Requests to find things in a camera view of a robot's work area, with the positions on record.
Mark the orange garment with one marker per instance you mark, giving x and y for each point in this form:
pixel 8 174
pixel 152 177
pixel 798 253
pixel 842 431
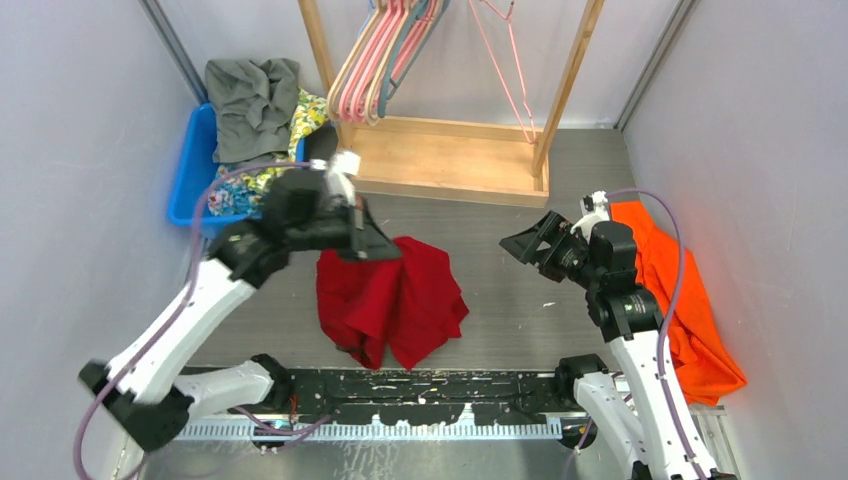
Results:
pixel 706 372

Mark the blue plastic bin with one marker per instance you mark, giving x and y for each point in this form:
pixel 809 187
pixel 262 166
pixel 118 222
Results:
pixel 196 169

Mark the beige hanger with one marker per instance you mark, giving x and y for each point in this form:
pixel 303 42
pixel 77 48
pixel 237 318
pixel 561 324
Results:
pixel 344 86

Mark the thin pink wire hanger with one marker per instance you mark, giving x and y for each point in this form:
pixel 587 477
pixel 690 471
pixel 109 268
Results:
pixel 507 65

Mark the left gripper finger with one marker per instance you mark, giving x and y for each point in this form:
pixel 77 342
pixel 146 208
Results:
pixel 380 246
pixel 358 237

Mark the slotted cable duct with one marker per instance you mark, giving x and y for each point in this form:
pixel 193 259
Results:
pixel 238 429

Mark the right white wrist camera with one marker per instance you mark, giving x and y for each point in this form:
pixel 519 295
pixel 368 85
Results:
pixel 595 209

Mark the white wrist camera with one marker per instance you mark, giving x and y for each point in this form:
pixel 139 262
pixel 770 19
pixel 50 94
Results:
pixel 338 172
pixel 595 209

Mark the wooden clothes rack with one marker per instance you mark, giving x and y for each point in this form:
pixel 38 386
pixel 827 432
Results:
pixel 441 159

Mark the red skirt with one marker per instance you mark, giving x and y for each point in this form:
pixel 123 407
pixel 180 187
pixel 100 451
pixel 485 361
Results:
pixel 411 305

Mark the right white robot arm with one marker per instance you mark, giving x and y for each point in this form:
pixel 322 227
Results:
pixel 653 435

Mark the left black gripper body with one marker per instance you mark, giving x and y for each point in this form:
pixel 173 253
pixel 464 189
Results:
pixel 326 231

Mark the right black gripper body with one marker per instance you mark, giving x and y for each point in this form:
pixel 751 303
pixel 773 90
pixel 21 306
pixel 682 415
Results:
pixel 573 261

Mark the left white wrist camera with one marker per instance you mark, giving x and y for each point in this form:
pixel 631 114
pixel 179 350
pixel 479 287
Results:
pixel 338 172

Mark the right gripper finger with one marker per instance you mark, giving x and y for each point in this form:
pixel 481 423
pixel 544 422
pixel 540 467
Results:
pixel 525 244
pixel 541 248

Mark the grey garment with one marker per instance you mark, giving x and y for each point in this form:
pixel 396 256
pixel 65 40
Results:
pixel 254 104

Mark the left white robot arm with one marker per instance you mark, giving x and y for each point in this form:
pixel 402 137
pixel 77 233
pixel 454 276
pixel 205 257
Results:
pixel 144 389

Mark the yellow floral garment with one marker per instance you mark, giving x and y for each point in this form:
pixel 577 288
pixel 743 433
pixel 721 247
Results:
pixel 309 116

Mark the grey-blue hanger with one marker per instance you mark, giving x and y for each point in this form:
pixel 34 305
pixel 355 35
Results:
pixel 400 40

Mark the blue floral garment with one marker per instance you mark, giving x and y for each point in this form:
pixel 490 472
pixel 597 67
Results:
pixel 243 187

